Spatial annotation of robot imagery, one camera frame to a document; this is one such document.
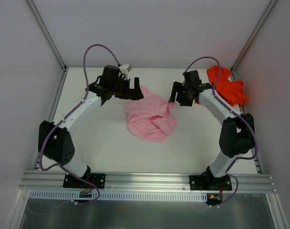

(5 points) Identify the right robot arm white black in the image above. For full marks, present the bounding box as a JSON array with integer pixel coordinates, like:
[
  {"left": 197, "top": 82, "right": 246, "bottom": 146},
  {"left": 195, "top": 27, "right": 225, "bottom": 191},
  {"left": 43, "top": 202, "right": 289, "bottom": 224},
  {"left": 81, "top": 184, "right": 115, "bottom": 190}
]
[{"left": 169, "top": 70, "right": 255, "bottom": 191}]

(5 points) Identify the left aluminium frame post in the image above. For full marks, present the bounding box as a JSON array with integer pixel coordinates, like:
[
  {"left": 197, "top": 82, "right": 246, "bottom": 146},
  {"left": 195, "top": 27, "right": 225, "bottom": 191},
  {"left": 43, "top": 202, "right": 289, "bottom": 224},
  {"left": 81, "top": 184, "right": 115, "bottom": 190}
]
[{"left": 25, "top": 0, "right": 65, "bottom": 68}]

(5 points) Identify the orange t shirt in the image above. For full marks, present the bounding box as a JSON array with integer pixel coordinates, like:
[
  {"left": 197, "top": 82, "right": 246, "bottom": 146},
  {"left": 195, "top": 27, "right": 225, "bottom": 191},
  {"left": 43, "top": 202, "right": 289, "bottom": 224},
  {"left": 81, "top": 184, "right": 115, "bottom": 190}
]
[{"left": 215, "top": 67, "right": 248, "bottom": 107}]

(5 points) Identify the white slotted cable duct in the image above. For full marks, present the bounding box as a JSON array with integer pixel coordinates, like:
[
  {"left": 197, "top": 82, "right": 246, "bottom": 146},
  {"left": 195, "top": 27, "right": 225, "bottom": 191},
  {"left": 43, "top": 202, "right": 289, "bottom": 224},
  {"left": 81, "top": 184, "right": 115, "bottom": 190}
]
[{"left": 29, "top": 190, "right": 207, "bottom": 203}]

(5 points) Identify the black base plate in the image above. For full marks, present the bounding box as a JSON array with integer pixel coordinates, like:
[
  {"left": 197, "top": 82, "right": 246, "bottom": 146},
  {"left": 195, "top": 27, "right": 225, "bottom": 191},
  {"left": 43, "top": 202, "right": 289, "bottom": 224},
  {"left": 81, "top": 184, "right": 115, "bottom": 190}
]
[
  {"left": 189, "top": 175, "right": 232, "bottom": 191},
  {"left": 62, "top": 173, "right": 106, "bottom": 189}
]

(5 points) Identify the aluminium frame post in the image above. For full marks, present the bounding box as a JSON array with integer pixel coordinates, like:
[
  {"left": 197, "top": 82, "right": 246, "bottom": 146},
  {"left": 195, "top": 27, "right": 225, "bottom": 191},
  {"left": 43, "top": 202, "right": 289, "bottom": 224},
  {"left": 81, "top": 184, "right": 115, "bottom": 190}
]
[
  {"left": 25, "top": 0, "right": 65, "bottom": 68},
  {"left": 231, "top": 0, "right": 279, "bottom": 71}
]

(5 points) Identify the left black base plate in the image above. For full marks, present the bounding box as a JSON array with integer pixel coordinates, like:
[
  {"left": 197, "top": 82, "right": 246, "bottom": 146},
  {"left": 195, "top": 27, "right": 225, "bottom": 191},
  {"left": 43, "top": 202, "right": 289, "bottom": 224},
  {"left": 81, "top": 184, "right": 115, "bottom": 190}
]
[{"left": 62, "top": 173, "right": 106, "bottom": 189}]

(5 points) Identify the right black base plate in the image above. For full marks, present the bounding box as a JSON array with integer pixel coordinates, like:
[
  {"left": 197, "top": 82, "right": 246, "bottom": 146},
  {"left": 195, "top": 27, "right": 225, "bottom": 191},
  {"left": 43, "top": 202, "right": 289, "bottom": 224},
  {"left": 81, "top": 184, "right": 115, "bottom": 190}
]
[{"left": 189, "top": 175, "right": 232, "bottom": 191}]

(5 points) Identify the aluminium mounting rail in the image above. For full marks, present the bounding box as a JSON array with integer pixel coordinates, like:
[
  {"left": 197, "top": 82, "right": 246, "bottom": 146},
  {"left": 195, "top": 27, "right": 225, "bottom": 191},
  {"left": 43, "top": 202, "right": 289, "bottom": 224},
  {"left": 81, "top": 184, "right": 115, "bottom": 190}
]
[{"left": 19, "top": 170, "right": 277, "bottom": 193}]

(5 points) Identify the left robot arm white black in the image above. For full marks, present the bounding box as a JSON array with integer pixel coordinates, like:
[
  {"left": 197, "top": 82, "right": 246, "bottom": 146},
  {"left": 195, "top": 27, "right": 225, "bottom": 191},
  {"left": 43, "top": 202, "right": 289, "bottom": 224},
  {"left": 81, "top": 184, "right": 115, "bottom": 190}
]
[{"left": 38, "top": 64, "right": 144, "bottom": 187}]

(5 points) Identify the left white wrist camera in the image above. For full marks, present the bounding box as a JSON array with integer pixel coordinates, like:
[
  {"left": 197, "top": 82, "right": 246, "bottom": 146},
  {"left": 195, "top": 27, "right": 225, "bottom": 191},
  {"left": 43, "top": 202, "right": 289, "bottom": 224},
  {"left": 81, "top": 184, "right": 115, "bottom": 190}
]
[{"left": 118, "top": 63, "right": 132, "bottom": 79}]

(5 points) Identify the right aluminium frame post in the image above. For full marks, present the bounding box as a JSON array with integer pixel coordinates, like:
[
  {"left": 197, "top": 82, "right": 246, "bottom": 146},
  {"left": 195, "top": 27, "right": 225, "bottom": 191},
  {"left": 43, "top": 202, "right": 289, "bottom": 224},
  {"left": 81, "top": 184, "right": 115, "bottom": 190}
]
[{"left": 231, "top": 0, "right": 279, "bottom": 71}]

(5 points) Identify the pink t shirt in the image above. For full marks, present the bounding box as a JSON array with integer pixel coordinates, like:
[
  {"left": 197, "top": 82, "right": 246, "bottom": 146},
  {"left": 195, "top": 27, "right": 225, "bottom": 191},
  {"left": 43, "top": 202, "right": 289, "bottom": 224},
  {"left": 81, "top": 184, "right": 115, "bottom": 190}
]
[{"left": 124, "top": 86, "right": 177, "bottom": 144}]

